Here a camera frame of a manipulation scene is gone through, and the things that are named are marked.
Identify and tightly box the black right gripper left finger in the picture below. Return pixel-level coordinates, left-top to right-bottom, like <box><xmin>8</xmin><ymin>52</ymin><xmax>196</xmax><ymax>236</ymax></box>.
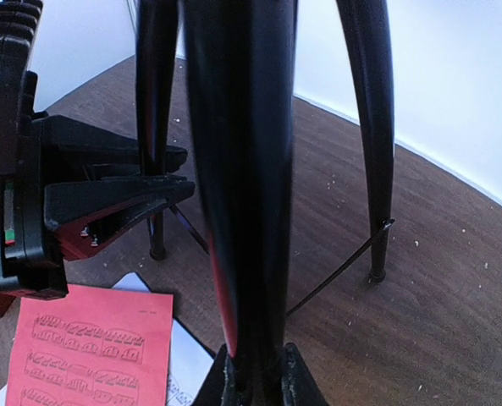
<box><xmin>193</xmin><ymin>344</ymin><xmax>238</xmax><ymax>406</ymax></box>

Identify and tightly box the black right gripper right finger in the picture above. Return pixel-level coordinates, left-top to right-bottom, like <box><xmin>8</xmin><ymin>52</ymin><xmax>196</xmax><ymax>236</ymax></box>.
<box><xmin>281</xmin><ymin>343</ymin><xmax>328</xmax><ymax>406</ymax></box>

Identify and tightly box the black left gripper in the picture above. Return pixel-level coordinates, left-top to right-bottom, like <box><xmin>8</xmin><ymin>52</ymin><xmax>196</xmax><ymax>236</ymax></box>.
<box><xmin>0</xmin><ymin>69</ymin><xmax>196</xmax><ymax>300</ymax></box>

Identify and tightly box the black perforated music stand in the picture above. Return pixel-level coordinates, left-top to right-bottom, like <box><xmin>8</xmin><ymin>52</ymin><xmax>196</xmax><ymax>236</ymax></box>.
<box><xmin>135</xmin><ymin>0</ymin><xmax>396</xmax><ymax>406</ymax></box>

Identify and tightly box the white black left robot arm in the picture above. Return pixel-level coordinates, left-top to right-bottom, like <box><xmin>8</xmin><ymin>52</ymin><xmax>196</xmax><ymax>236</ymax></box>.
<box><xmin>0</xmin><ymin>1</ymin><xmax>195</xmax><ymax>300</ymax></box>

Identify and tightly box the white sheet music page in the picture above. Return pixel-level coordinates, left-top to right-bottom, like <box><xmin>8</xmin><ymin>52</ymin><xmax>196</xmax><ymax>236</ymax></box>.
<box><xmin>113</xmin><ymin>272</ymin><xmax>213</xmax><ymax>405</ymax></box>

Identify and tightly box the red sheet music page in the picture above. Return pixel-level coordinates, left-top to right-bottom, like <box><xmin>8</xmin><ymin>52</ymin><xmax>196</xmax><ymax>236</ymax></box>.
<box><xmin>6</xmin><ymin>285</ymin><xmax>174</xmax><ymax>405</ymax></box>

